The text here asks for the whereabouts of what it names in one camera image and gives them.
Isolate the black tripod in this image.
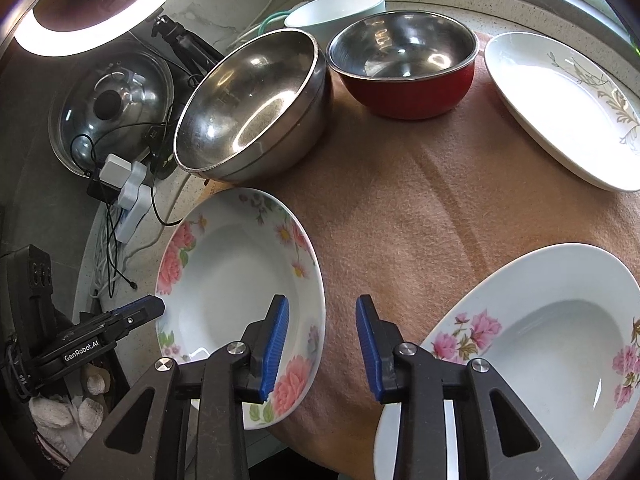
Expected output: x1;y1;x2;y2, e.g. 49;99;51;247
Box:
152;15;226;77

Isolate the pink floral white plate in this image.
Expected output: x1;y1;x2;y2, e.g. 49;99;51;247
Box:
374;243;640;480
156;187;326;431

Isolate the white power cord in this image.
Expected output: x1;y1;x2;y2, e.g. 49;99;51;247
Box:
225;0;277;49

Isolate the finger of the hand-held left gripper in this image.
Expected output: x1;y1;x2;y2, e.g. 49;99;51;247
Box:
102;296;166;342

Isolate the white charger plug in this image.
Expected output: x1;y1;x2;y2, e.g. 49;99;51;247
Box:
99;155;133;186

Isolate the large stainless steel bowl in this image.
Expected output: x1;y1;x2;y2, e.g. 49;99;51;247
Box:
172;29;334;183

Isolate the person's left hand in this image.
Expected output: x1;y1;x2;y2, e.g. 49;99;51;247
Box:
27;362;115;461

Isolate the mint green ceramic bowl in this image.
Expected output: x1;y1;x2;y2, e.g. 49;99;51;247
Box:
283;0;387;41

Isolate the white plug adapter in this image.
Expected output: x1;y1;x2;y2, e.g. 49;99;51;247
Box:
118;162;149;210

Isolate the peach towel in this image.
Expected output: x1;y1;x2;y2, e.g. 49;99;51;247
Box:
240;30;640;480

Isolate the ring light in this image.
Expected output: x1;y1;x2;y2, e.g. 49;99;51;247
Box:
12;0;198;57

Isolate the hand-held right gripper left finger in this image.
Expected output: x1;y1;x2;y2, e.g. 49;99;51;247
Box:
65;294;291;480

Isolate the small stainless steel bowl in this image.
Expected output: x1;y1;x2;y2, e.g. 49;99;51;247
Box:
326;10;480;121

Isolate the black cable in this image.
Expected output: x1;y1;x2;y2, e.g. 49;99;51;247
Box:
70;105;182;227

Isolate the white plate with leaf print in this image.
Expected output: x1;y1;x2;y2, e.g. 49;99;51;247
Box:
484;31;640;192

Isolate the white power strip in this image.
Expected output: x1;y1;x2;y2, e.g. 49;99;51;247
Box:
115;184;157;244

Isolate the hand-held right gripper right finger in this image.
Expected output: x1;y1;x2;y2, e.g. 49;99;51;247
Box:
355;294;583;480

